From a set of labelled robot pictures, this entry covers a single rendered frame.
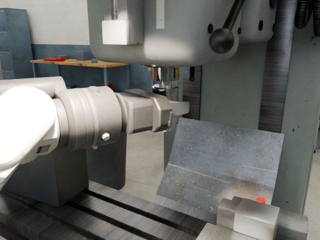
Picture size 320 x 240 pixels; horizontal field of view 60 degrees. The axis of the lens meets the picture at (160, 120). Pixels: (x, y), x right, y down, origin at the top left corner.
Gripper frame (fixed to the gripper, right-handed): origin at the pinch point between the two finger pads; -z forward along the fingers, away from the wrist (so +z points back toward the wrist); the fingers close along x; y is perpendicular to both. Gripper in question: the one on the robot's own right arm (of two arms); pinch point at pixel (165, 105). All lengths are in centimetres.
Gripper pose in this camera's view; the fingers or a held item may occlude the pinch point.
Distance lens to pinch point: 49.2
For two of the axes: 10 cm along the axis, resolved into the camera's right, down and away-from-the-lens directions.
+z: -8.1, 1.5, -5.7
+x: -5.9, -2.3, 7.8
